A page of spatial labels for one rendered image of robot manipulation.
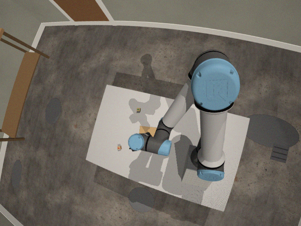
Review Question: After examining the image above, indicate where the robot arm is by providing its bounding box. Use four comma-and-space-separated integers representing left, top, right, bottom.
128, 49, 240, 181

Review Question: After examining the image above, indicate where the tan flat mat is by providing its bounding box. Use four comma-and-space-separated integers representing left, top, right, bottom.
139, 126, 157, 137

